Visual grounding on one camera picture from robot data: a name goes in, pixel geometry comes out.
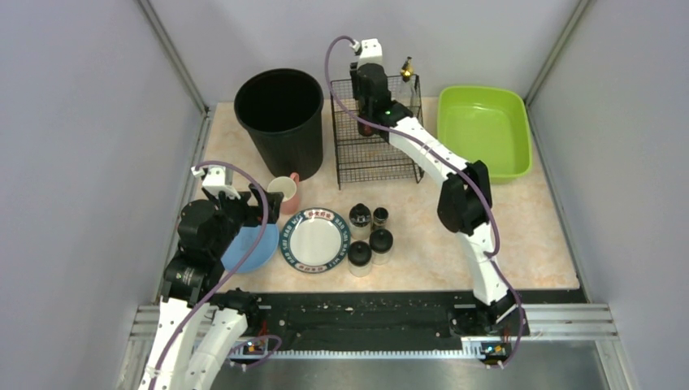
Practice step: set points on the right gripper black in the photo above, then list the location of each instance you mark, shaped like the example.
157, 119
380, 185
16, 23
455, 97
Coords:
366, 107

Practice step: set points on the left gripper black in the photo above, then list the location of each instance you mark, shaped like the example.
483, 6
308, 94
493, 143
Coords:
257, 201

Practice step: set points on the clear glass bottle gold cap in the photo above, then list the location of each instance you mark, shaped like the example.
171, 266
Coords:
406, 92

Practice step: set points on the dark sauce bottle black cap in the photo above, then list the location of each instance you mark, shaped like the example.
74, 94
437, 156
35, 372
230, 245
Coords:
363, 126

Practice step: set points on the spice jar black lid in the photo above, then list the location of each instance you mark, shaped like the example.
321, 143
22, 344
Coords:
381, 243
360, 258
360, 222

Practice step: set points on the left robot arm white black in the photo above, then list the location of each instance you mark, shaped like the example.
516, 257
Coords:
197, 325

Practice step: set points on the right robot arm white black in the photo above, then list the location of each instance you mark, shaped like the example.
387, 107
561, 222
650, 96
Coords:
465, 203

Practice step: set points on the pink ceramic mug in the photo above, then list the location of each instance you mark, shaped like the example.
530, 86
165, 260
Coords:
288, 186

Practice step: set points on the blue plastic plate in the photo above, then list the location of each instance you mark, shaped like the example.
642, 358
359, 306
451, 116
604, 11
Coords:
243, 241

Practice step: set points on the white plate with blue rim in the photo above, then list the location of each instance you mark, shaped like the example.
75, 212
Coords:
315, 240

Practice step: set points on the black plastic waste bin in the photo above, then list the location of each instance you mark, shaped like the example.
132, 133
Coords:
281, 110

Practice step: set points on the small dark spice jar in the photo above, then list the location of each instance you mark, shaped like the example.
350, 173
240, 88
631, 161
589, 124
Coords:
379, 218

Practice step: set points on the green plastic basin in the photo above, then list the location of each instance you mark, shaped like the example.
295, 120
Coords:
487, 124

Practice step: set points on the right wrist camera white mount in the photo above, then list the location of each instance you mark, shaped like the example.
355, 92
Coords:
368, 51

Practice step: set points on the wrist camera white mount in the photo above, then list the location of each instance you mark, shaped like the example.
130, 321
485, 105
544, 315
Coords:
368, 51
216, 179

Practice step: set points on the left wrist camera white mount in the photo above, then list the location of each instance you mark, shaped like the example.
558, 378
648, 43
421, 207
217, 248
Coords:
216, 179

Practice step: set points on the black wire mesh rack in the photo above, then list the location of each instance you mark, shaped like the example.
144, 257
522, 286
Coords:
369, 158

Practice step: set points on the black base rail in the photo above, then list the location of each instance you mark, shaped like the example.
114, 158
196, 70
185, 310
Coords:
375, 321

